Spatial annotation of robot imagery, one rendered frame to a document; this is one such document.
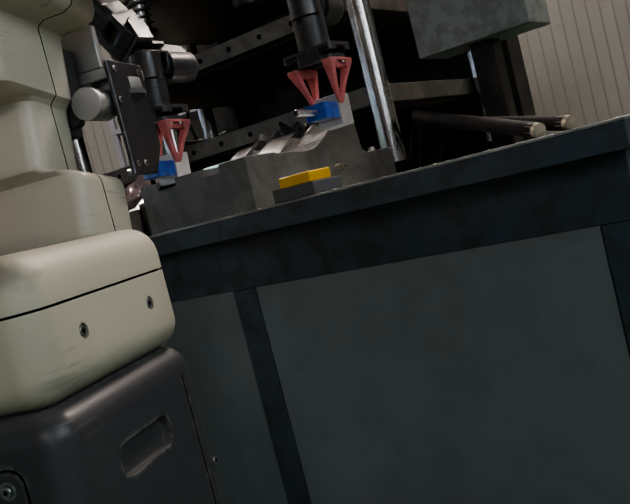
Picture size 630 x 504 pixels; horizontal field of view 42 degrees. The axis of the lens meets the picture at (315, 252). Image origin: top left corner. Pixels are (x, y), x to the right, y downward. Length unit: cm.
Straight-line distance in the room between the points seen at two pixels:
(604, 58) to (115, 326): 451
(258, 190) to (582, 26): 386
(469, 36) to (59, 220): 131
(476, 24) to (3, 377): 165
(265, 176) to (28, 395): 84
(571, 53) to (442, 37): 296
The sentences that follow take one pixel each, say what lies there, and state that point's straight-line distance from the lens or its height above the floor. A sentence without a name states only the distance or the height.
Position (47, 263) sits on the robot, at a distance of 69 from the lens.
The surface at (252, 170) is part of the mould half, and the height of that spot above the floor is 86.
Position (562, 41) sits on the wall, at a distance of 508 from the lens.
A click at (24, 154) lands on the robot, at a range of 110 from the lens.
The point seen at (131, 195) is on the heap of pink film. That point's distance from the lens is 172.
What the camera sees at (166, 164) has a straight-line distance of 150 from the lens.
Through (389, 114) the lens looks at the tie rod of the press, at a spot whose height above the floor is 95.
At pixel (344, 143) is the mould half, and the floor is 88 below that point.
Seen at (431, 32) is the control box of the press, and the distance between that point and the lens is 217.
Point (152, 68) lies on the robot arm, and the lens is 153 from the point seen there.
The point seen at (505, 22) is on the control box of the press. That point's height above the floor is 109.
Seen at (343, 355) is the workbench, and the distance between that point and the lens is 133.
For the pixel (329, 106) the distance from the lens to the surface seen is 141.
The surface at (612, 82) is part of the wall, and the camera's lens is 508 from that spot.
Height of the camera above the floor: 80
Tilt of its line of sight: 4 degrees down
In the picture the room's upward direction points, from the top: 14 degrees counter-clockwise
